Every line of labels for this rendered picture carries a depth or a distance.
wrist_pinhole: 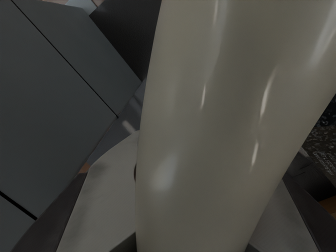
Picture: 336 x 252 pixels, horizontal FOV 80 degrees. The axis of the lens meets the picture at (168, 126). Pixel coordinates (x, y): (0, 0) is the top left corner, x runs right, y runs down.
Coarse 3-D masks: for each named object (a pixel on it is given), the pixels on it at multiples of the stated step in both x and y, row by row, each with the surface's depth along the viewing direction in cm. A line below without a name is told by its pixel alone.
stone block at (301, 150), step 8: (328, 104) 36; (328, 112) 36; (320, 120) 37; (328, 120) 36; (312, 128) 39; (320, 128) 38; (328, 128) 37; (312, 136) 40; (320, 136) 39; (328, 136) 38; (304, 144) 43; (312, 144) 42; (320, 144) 40; (328, 144) 39; (304, 152) 50; (312, 152) 43; (320, 152) 42; (328, 152) 41; (312, 160) 46; (320, 160) 44; (328, 160) 42; (320, 168) 45; (328, 168) 44; (320, 176) 73; (328, 176) 46; (328, 184) 65
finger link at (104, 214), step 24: (120, 144) 11; (96, 168) 9; (120, 168) 9; (96, 192) 8; (120, 192) 8; (72, 216) 7; (96, 216) 7; (120, 216) 7; (72, 240) 6; (96, 240) 6; (120, 240) 6
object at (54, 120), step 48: (0, 0) 45; (0, 48) 38; (48, 48) 50; (96, 48) 75; (0, 96) 33; (48, 96) 42; (96, 96) 57; (0, 144) 29; (48, 144) 36; (96, 144) 46; (0, 192) 26; (48, 192) 31; (0, 240) 23
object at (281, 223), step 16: (288, 192) 8; (272, 208) 7; (288, 208) 7; (272, 224) 6; (288, 224) 6; (304, 224) 6; (256, 240) 6; (272, 240) 6; (288, 240) 6; (304, 240) 6
